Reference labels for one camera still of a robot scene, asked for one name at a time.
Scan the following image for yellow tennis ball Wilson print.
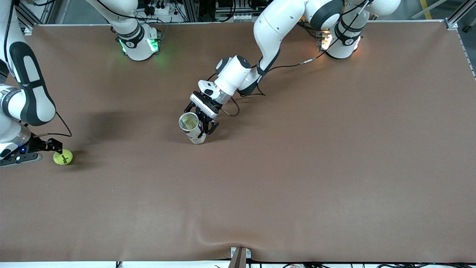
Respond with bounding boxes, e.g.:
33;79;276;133
53;149;74;166

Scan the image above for blue white tennis ball can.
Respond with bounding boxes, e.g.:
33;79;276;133
178;112;207;145

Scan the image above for brown table mat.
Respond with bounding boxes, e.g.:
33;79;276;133
0;20;476;263

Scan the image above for white power strip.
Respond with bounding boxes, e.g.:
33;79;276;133
145;0;175;15

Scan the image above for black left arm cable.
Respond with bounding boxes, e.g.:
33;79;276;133
206;0;367;117

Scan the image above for aluminium frame post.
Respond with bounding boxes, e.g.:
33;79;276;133
185;0;199;22

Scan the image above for aluminium frame profile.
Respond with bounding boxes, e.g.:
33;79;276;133
15;0;56;36
444;0;476;31

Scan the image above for grey metal clamp bracket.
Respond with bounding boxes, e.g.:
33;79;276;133
228;246;252;268

